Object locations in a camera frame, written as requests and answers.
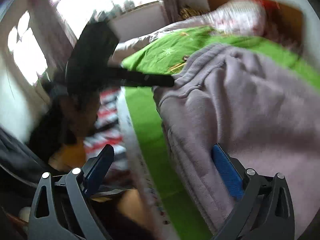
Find plaid bed sheet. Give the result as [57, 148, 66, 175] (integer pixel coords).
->
[84, 88, 128, 171]

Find lilac knit pants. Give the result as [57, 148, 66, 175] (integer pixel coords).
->
[153, 43, 319, 237]

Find left wooden headboard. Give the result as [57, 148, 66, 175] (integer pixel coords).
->
[207, 0, 304, 56]

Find pink white patterned pillow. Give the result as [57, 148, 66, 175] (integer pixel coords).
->
[204, 0, 266, 36]

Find red patterned pillow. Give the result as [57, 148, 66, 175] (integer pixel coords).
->
[249, 0, 282, 40]

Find green cartoon bed sheet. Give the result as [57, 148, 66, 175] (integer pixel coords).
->
[120, 27, 319, 239]

